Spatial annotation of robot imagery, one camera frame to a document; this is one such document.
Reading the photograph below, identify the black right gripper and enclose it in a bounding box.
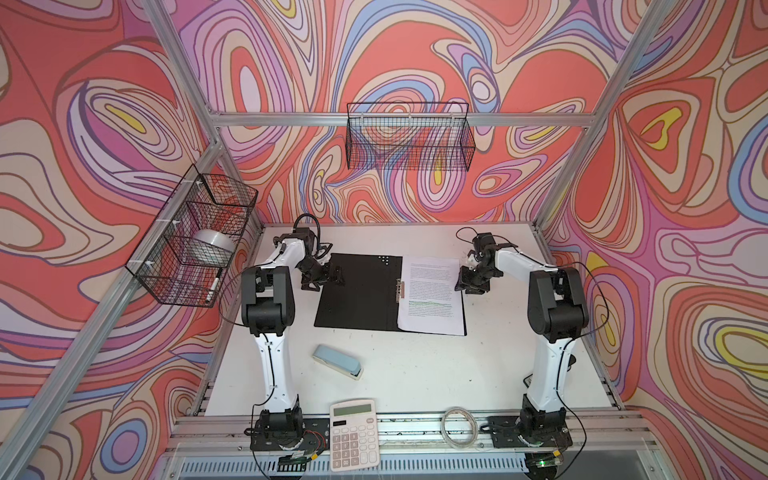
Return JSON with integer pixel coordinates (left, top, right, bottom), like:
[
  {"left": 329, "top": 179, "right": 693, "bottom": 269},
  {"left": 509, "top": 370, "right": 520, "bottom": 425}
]
[{"left": 455, "top": 263, "right": 501, "bottom": 294}]

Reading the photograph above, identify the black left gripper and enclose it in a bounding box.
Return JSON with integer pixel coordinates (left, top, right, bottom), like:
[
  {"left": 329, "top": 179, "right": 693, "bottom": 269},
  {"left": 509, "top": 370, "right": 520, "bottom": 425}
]
[{"left": 295, "top": 258, "right": 344, "bottom": 289}]

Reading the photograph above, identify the blue file folder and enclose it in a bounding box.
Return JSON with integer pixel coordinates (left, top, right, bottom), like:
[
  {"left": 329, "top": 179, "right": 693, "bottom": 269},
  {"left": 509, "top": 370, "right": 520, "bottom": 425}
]
[{"left": 313, "top": 253, "right": 468, "bottom": 337}]

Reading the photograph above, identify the printed paper sheet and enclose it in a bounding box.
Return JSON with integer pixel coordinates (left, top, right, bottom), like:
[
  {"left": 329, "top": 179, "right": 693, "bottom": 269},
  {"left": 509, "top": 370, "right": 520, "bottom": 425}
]
[{"left": 397, "top": 256, "right": 466, "bottom": 336}]

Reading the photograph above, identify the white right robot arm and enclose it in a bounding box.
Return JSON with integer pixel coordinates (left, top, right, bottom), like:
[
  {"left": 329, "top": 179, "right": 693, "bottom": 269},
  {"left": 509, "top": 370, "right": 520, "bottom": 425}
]
[{"left": 456, "top": 232, "right": 590, "bottom": 446}]

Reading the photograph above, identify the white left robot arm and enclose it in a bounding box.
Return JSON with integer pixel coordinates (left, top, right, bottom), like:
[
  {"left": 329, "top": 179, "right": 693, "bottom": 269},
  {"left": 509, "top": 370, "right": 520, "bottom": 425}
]
[{"left": 240, "top": 227, "right": 344, "bottom": 425}]

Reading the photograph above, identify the light blue stapler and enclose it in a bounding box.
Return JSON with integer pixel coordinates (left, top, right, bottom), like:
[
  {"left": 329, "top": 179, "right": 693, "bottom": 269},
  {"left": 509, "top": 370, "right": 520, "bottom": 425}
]
[{"left": 312, "top": 345, "right": 363, "bottom": 380}]

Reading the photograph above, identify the silver tape roll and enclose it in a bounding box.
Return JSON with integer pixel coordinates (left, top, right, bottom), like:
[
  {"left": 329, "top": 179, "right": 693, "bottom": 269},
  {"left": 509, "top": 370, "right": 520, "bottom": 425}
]
[{"left": 193, "top": 229, "right": 236, "bottom": 253}]

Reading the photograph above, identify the black grey stapler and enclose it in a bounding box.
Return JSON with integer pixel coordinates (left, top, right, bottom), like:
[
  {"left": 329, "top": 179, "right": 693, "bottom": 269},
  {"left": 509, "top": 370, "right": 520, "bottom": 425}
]
[{"left": 523, "top": 354, "right": 577, "bottom": 387}]

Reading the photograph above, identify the white marker pen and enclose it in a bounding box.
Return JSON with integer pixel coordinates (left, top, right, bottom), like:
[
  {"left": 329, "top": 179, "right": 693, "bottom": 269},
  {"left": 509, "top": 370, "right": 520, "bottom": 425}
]
[{"left": 205, "top": 275, "right": 221, "bottom": 305}]

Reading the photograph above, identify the white calculator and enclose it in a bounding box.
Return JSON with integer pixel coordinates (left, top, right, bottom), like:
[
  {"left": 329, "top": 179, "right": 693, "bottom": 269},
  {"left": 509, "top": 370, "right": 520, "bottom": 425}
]
[{"left": 329, "top": 399, "right": 381, "bottom": 473}]

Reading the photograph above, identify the green circuit board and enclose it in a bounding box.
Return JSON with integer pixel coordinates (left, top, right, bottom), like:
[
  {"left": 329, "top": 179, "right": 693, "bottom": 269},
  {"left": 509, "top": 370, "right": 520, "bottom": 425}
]
[{"left": 277, "top": 454, "right": 318, "bottom": 472}]

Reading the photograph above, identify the black wire basket on wall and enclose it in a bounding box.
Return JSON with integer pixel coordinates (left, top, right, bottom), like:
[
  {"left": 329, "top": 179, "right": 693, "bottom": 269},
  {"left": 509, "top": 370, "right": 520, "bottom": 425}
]
[{"left": 345, "top": 101, "right": 476, "bottom": 172}]

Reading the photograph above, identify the black wire basket left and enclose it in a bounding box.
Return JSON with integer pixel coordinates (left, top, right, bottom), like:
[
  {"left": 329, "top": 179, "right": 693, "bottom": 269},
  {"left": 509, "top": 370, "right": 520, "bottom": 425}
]
[{"left": 125, "top": 166, "right": 258, "bottom": 308}]

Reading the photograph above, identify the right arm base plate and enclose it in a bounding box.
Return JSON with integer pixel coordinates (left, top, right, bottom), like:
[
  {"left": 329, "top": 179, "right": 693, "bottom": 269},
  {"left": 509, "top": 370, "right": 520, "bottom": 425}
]
[{"left": 479, "top": 415, "right": 573, "bottom": 450}]

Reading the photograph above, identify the coiled clear cable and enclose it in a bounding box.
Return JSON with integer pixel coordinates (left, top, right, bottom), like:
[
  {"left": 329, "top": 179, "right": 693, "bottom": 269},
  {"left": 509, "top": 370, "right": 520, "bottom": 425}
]
[{"left": 440, "top": 407, "right": 479, "bottom": 451}]

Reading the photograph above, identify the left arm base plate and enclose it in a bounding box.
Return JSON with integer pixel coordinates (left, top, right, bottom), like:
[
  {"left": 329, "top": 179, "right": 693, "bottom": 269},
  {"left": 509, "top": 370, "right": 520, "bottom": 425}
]
[{"left": 244, "top": 417, "right": 330, "bottom": 453}]

